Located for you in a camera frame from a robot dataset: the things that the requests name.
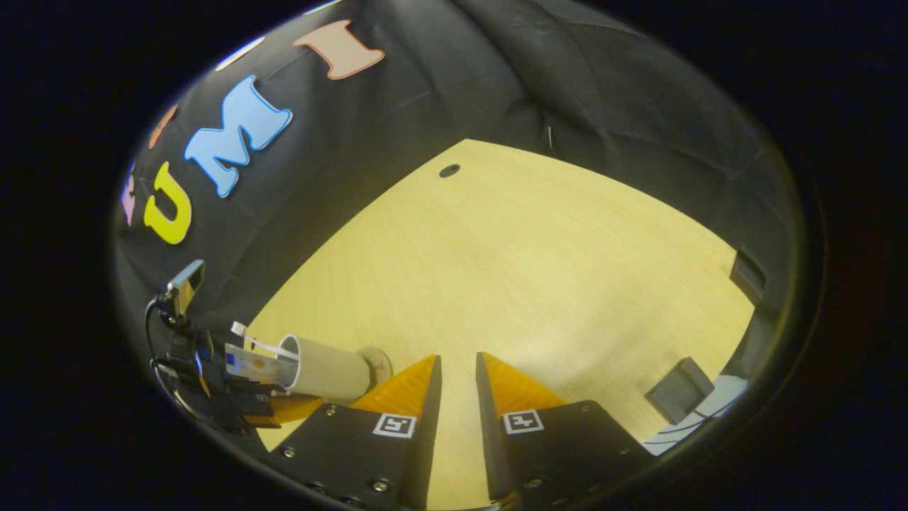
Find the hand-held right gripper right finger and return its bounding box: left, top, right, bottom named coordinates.
left=475, top=351, right=657, bottom=506

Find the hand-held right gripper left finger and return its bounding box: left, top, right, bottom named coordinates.
left=266, top=353, right=444, bottom=511

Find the white cup with wooden handle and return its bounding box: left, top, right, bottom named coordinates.
left=278, top=334, right=373, bottom=402

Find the white toothpaste tube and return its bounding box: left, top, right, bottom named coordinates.
left=224, top=344, right=299, bottom=388

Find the white toothbrush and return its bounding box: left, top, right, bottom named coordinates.
left=231, top=322, right=299, bottom=358

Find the round wooden coaster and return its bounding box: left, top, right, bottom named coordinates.
left=355, top=346, right=394, bottom=390

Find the light wooden desktop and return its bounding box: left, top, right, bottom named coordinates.
left=245, top=138, right=756, bottom=511

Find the dark grey box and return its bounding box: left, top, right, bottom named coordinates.
left=729, top=252, right=768, bottom=307
left=644, top=357, right=716, bottom=425

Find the black backdrop cloth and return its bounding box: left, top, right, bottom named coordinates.
left=112, top=0, right=809, bottom=434

